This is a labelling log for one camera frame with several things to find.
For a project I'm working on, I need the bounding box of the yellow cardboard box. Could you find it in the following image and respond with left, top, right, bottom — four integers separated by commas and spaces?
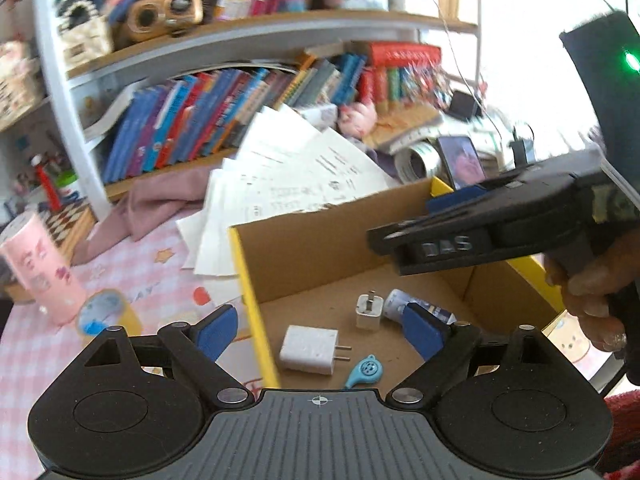
229, 176, 568, 391

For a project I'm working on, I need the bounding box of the red fuzzy clothing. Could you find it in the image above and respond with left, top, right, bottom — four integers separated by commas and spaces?
602, 390, 640, 480

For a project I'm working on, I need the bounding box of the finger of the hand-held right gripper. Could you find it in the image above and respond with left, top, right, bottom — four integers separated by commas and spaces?
367, 207, 498, 254
426, 150, 606, 215

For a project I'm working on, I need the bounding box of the large white charger plug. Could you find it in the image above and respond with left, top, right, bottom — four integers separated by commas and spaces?
279, 325, 352, 375

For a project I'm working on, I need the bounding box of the black power adapter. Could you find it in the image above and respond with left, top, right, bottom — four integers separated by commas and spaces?
510, 122, 536, 166

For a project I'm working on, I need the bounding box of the white shelf unit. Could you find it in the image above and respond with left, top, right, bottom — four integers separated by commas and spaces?
32, 0, 481, 221

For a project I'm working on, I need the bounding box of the pink pig plush toy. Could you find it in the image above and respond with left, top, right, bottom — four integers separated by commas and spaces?
337, 100, 378, 141

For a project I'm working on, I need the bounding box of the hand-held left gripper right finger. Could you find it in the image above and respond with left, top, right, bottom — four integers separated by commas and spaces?
386, 302, 566, 408

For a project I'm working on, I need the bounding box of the row of colourful books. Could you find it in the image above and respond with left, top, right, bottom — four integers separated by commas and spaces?
102, 52, 446, 186

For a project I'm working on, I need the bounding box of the pink cylindrical container with stickers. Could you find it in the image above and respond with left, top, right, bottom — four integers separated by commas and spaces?
0, 210, 87, 326

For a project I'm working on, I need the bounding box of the person's right hand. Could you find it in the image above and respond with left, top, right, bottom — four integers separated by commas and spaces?
544, 237, 640, 355

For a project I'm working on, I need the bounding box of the white and blue spray bottle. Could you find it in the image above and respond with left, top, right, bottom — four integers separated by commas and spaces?
384, 288, 457, 328

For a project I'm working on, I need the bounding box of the red thick book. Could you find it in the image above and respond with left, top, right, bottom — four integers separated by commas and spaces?
367, 42, 443, 68

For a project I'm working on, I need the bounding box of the pink checked tablecloth desktop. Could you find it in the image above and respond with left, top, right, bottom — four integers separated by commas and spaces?
0, 220, 618, 480

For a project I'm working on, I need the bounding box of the teal correction tape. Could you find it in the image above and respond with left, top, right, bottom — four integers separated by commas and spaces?
344, 353, 384, 390

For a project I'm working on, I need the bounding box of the pile of white paper sheets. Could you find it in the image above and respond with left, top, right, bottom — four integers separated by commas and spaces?
176, 105, 401, 306

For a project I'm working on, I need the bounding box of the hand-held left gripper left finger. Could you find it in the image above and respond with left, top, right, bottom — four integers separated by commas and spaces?
75, 304, 255, 409

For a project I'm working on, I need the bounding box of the pink cloth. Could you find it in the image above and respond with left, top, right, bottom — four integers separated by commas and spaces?
70, 165, 236, 266

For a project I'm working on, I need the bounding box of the small white charger cube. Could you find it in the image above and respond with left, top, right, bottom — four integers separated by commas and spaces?
356, 291, 385, 332

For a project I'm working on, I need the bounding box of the black smartphone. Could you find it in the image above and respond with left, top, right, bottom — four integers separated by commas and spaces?
437, 135, 486, 191

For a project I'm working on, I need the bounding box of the small black screen device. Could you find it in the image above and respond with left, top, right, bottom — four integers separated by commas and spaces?
450, 89, 483, 122

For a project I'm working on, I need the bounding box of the wooden retro radio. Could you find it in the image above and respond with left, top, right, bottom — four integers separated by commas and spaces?
125, 0, 205, 43

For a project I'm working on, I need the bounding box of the pink cartoon figure decoration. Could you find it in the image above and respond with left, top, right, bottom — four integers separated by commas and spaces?
0, 40, 43, 131

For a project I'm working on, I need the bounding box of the wooden chessboard box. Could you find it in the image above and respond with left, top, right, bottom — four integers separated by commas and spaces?
37, 205, 98, 261

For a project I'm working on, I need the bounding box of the cream quilted handbag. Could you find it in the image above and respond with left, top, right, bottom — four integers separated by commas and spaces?
55, 0, 115, 61

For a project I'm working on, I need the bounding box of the yellow tape roll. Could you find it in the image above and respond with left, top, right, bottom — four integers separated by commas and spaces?
75, 289, 143, 346

